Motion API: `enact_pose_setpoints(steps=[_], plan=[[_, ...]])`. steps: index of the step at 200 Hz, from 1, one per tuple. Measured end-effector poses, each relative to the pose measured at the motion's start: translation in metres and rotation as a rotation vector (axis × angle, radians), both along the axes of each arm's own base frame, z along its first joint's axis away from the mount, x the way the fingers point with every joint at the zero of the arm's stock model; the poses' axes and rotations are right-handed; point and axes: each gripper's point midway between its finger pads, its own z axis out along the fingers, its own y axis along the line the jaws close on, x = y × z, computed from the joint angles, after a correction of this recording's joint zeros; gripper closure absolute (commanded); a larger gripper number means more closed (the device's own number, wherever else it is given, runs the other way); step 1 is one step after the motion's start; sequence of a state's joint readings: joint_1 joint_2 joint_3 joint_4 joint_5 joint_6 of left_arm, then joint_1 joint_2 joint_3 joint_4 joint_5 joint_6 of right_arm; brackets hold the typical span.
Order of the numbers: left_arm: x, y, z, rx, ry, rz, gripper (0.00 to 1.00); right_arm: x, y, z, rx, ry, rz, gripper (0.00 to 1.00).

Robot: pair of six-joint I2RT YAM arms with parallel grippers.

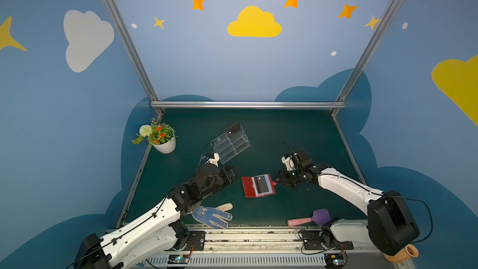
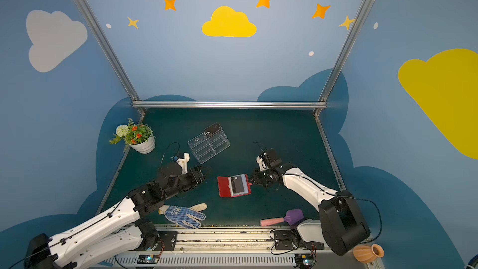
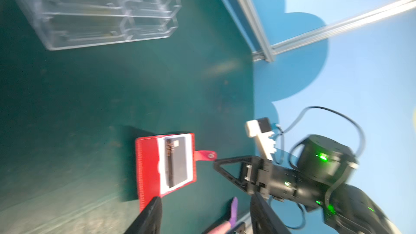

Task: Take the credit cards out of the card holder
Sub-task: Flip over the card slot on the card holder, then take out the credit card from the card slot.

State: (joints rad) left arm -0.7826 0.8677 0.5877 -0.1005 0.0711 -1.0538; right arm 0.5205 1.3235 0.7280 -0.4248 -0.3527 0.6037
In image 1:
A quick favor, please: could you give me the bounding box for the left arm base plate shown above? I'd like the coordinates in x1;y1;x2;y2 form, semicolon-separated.
174;230;206;251

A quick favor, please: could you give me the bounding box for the horizontal aluminium back bar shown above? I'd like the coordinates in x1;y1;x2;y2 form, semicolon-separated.
150;101;346;110

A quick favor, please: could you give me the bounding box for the red card holder wallet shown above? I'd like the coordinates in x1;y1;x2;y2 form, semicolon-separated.
241;174;276;198

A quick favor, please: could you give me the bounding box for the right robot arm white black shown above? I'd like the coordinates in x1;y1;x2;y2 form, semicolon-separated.
275;149;420;256

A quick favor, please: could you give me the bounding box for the dark credit card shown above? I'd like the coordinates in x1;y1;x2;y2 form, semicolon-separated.
225;123;243;137
253;175;270;196

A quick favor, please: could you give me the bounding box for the green circuit board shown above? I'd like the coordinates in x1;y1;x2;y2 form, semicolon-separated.
324;254;347;269
167;255;190;265

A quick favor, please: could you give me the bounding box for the white pot with flowers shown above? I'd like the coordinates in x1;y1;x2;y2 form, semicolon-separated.
132;118;177;154

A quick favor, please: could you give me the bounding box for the right diagonal aluminium post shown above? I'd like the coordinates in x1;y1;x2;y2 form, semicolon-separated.
336;0;405;108

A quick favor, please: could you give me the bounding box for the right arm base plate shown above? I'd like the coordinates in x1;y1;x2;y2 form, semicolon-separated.
299;229;354;251

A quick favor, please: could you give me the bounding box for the blue dotted work glove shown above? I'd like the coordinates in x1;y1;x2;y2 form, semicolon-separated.
191;203;233;229

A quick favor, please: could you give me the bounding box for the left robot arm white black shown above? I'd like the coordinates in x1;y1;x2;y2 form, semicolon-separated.
70;163;239;269

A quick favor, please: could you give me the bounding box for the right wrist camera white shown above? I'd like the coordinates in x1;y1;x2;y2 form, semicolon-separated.
281;154;298;172

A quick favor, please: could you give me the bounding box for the left green circuit board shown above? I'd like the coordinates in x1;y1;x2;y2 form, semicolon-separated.
167;255;190;265

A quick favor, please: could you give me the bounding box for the purple pink toy shovel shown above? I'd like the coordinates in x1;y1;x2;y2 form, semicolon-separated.
287;209;331;227

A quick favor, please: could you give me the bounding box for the diagonal aluminium post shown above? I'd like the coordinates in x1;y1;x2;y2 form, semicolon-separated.
102;0;164;118
336;0;405;108

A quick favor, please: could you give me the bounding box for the left diagonal aluminium post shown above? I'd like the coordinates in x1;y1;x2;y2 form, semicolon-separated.
102;0;164;118

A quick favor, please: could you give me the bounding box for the right green circuit board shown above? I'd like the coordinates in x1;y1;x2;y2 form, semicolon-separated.
324;254;347;269

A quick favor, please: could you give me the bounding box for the clear acrylic card organizer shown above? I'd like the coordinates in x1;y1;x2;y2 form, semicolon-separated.
212;129;251;164

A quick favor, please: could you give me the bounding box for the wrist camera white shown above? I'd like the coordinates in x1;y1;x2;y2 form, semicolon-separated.
206;152;220;167
281;154;298;172

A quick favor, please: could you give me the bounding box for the aluminium rail frame front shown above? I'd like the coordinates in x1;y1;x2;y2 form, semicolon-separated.
131;225;415;269

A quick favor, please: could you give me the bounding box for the terracotta clay vase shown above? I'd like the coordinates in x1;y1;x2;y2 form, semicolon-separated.
383;244;419;264

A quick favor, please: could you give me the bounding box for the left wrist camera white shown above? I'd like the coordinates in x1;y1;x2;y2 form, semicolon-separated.
206;152;220;167

